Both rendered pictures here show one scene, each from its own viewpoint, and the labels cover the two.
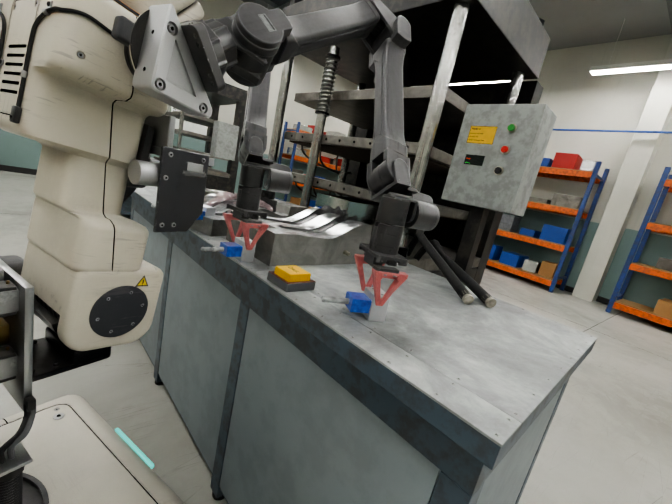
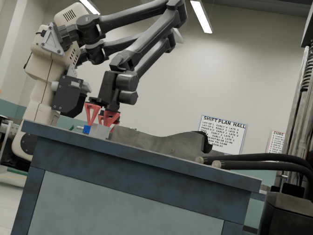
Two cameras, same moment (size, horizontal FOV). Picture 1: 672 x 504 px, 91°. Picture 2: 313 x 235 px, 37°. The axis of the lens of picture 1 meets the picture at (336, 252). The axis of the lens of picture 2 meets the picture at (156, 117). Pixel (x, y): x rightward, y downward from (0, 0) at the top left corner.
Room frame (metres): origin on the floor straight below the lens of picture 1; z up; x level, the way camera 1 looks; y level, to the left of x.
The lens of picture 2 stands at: (-0.04, -1.59, 0.76)
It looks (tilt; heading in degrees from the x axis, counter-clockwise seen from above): 6 degrees up; 59
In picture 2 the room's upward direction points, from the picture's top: 15 degrees clockwise
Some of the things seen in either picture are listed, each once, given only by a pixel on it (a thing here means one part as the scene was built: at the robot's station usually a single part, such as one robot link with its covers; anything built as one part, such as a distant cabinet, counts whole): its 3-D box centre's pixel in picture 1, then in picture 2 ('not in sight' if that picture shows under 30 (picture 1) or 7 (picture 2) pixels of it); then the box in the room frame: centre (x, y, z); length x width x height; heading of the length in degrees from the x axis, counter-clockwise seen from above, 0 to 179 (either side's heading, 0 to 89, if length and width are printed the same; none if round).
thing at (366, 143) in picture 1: (380, 154); not in sight; (2.17, -0.14, 1.26); 1.10 x 0.74 x 0.05; 46
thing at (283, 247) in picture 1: (315, 233); (174, 146); (1.09, 0.08, 0.87); 0.50 x 0.26 x 0.14; 136
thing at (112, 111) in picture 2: (372, 272); (105, 117); (0.66, -0.08, 0.89); 0.07 x 0.07 x 0.09; 18
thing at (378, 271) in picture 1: (381, 280); (95, 114); (0.61, -0.10, 0.89); 0.07 x 0.07 x 0.09; 18
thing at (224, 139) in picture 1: (198, 150); not in sight; (5.43, 2.53, 1.03); 1.54 x 0.94 x 2.06; 42
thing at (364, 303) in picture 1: (353, 301); (89, 130); (0.62, -0.05, 0.83); 0.13 x 0.05 x 0.05; 109
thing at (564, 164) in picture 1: (519, 214); not in sight; (6.46, -3.28, 1.17); 2.06 x 0.65 x 2.34; 42
